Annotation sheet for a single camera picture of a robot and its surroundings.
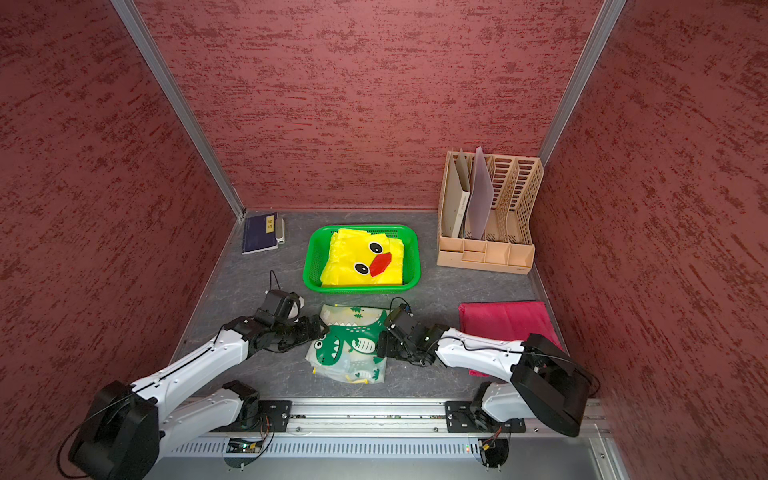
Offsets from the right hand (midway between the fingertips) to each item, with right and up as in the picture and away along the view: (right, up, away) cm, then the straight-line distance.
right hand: (387, 355), depth 83 cm
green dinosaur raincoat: (-11, +2, -2) cm, 11 cm away
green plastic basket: (-24, +30, +16) cm, 42 cm away
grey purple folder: (+29, +47, +6) cm, 55 cm away
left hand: (-21, +4, +1) cm, 21 cm away
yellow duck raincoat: (-11, +26, +18) cm, 34 cm away
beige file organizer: (+42, +31, +19) cm, 55 cm away
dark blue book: (-51, +35, +31) cm, 69 cm away
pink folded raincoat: (+37, +9, +4) cm, 38 cm away
